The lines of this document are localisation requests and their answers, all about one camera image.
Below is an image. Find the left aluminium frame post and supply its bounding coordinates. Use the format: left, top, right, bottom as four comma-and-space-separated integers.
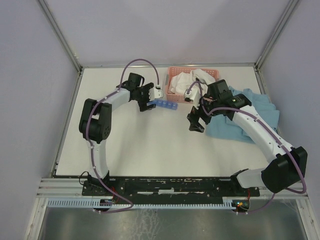
36, 0, 83, 73

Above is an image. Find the blue weekly pill organizer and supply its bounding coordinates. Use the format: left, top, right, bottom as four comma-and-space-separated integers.
147, 98, 178, 111

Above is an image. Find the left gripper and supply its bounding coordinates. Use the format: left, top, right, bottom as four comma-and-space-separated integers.
135, 83, 156, 112

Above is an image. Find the pink plastic basket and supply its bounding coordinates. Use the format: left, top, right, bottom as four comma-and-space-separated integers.
165, 66, 220, 103

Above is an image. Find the right aluminium frame post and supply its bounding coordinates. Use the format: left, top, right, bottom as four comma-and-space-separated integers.
255, 0, 301, 71

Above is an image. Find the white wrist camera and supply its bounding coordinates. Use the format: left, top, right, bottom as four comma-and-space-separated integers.
184, 87, 201, 109
149, 86, 164, 101

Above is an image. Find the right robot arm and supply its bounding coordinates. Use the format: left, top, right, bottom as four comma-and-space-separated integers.
184, 80, 308, 196

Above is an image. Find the aluminium front rail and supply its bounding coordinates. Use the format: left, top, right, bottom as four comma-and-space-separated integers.
36, 178, 309, 200

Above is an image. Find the white cloth in basket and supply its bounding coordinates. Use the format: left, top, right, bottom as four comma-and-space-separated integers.
168, 68, 218, 95

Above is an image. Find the white slotted cable duct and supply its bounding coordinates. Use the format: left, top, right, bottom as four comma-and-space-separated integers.
46, 197, 239, 209

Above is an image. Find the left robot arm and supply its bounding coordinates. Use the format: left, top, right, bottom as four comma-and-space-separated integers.
78, 72, 163, 195

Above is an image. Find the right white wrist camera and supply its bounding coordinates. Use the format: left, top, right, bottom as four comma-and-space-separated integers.
184, 87, 201, 109

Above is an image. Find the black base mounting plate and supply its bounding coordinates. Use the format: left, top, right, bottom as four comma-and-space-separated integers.
82, 176, 260, 206

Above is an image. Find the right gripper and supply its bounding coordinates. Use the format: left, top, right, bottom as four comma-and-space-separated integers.
187, 95, 220, 133

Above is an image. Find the aluminium frame post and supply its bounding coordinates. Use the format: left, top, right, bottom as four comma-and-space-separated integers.
36, 0, 83, 73
255, 0, 301, 71

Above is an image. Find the light blue cloth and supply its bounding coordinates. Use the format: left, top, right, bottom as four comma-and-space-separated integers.
205, 85, 280, 144

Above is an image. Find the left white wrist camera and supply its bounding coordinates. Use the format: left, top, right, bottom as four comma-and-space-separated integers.
149, 86, 164, 101

